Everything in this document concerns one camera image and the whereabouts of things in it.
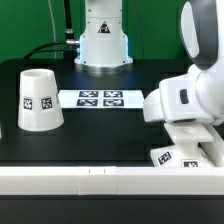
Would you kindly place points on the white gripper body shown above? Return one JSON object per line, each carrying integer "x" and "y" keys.
{"x": 197, "y": 96}

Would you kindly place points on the white lamp base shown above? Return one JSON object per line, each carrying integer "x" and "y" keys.
{"x": 185, "y": 152}

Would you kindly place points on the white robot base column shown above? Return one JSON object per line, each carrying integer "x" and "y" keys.
{"x": 103, "y": 44}

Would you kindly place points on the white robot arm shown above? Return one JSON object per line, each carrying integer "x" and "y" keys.
{"x": 202, "y": 32}

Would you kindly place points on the white lamp shade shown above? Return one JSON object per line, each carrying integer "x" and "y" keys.
{"x": 39, "y": 106}

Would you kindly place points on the white fiducial marker sheet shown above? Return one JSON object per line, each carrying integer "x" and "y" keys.
{"x": 101, "y": 99}

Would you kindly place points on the white front wall rail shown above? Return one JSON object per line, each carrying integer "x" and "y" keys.
{"x": 111, "y": 181}

